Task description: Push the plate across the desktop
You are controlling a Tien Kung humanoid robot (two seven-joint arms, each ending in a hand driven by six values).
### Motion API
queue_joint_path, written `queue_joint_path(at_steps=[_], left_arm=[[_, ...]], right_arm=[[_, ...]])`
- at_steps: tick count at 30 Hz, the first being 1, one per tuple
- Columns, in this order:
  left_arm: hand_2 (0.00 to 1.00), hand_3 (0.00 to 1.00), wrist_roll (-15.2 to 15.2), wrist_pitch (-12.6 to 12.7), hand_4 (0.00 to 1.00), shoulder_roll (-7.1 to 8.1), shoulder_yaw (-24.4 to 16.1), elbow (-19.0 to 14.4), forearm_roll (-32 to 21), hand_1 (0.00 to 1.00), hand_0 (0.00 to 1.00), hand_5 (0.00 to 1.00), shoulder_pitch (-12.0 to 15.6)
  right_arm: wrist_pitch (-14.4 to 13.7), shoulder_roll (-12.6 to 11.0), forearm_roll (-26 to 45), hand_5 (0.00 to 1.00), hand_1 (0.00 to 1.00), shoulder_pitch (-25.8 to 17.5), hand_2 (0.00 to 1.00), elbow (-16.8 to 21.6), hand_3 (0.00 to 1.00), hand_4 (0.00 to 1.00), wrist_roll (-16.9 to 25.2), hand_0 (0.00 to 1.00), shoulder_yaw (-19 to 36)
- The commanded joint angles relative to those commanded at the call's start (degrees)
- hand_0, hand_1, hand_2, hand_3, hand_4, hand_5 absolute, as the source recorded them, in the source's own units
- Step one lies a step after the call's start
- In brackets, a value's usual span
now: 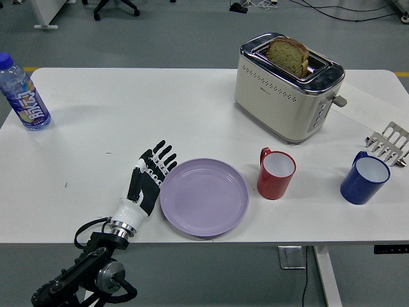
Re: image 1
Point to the red mug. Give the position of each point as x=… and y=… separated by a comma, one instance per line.
x=271, y=185

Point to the metal floor socket box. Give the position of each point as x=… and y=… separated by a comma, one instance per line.
x=290, y=257

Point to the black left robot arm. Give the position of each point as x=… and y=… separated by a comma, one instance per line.
x=96, y=252

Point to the purple round plate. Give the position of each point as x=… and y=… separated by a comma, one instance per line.
x=204, y=196

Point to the white desk foot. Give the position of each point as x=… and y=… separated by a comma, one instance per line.
x=48, y=12

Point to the white paper sheet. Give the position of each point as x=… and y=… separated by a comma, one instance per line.
x=367, y=105

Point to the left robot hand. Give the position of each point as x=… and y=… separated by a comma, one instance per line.
x=131, y=211

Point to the cream chrome toaster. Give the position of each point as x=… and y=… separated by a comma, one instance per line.
x=271, y=105

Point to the blue label drink bottle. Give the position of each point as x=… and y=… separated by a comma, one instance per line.
x=30, y=102

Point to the brown bread slice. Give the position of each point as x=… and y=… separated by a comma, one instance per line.
x=286, y=56

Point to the black office chair base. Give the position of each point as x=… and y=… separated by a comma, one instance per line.
x=115, y=6

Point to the blue mug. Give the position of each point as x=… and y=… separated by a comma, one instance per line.
x=356, y=190

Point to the black table control panel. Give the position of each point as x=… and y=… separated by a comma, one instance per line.
x=391, y=249

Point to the silver metal toast rack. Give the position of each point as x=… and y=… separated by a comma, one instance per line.
x=394, y=137

